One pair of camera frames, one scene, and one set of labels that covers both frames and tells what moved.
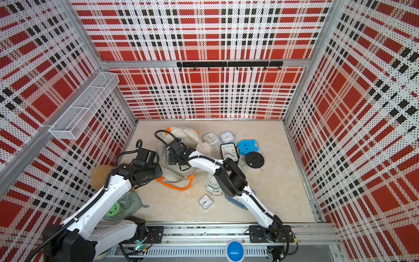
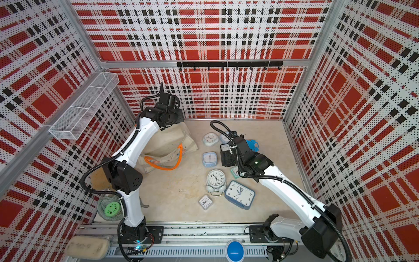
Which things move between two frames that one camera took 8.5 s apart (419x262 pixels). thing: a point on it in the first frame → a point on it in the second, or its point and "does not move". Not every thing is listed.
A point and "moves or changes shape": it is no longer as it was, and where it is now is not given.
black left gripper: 158,172 → 180,117
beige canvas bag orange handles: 173,172 moves or changes shape
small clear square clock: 205,201 does not move
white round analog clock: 213,186 does not move
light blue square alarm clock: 227,137 does not move
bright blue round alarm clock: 246,146 does not move
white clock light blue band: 210,137 does not move
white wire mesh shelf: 75,119 does not move
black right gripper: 171,160 → 226,159
